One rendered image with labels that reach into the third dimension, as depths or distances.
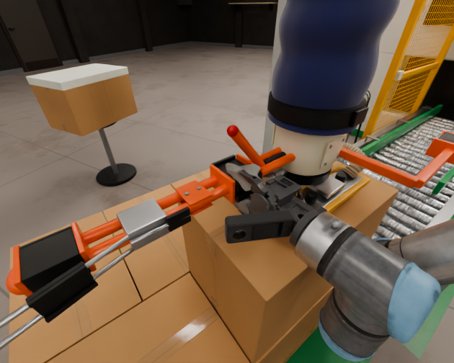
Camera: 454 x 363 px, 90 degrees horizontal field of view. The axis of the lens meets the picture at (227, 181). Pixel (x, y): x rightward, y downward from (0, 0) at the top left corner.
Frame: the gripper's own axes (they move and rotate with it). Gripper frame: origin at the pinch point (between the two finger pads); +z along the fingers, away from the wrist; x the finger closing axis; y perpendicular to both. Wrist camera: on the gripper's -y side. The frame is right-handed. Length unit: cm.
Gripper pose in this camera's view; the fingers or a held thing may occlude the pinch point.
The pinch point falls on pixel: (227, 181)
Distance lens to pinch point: 50.1
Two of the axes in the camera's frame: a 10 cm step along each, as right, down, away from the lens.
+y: 7.9, -3.7, 4.9
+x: -0.1, -8.0, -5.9
